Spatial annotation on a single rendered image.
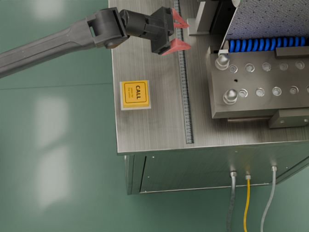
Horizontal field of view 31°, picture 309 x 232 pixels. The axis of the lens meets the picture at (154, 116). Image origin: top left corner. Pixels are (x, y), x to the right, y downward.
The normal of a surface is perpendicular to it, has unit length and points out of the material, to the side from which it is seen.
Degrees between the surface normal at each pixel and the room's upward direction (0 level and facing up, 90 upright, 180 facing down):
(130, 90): 0
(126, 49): 0
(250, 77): 0
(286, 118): 90
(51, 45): 13
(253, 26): 90
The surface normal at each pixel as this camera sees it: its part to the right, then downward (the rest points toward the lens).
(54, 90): 0.05, -0.28
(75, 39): 0.00, -0.07
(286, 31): 0.07, 0.96
